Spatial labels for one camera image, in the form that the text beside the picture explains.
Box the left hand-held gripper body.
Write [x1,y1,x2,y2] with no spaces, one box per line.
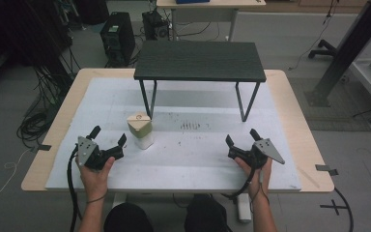
[76,135,125,171]

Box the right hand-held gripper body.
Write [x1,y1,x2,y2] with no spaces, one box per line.
[227,138,286,169]

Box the person's right hand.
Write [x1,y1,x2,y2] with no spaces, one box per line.
[234,157,273,197]

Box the person's left hand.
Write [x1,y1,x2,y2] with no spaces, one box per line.
[75,156,116,202]

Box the black wrist band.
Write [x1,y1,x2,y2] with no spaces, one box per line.
[85,192,108,205]

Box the white table mat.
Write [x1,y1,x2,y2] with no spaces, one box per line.
[44,76,302,193]

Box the black tape strip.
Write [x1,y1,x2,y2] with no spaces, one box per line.
[31,144,52,153]
[314,163,339,177]

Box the white table foot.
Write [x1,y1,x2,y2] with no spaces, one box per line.
[237,192,253,224]

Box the person's left leg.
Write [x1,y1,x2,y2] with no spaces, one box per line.
[102,201,155,232]

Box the person's leg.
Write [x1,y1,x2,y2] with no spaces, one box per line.
[102,201,155,232]
[184,193,232,232]

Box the person's right leg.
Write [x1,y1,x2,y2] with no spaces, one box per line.
[184,193,232,232]

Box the black metal stand table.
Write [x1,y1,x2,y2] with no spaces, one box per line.
[133,40,268,123]

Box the black tape cross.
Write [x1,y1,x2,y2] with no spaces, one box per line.
[319,198,349,217]

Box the large black computer tower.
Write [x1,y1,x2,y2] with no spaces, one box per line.
[100,12,136,68]

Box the small black computer tower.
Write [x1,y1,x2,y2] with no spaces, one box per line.
[141,9,171,42]

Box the dark curtain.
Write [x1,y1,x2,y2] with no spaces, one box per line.
[0,0,75,67]

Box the beige background table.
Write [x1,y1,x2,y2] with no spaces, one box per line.
[156,0,268,43]

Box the blue flat object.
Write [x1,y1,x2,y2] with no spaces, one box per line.
[175,0,212,5]

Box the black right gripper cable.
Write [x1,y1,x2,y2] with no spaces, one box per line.
[221,159,259,199]

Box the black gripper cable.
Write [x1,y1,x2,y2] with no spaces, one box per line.
[66,145,81,232]
[221,159,259,199]

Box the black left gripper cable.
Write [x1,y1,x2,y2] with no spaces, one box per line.
[66,145,81,232]

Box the bundle of black cables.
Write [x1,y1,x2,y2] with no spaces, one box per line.
[15,47,78,150]

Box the thin white cable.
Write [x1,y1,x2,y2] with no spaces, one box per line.
[0,148,33,205]

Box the dark metal stand post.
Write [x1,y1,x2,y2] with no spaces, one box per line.
[303,0,371,108]

